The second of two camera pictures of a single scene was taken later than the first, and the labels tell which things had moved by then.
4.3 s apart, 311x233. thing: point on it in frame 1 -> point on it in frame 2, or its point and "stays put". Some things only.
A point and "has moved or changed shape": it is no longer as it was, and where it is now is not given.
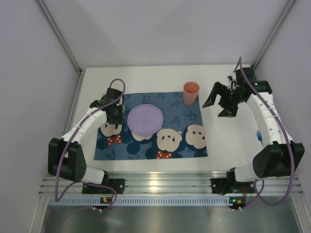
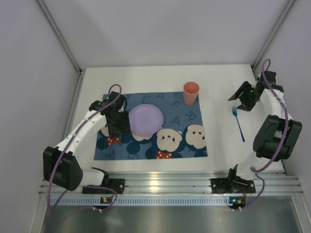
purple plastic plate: x=145 y=119 stays put
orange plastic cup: x=190 y=91 stays put
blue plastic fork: x=259 y=136 has moved or changed shape
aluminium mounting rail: x=174 y=183 stays put
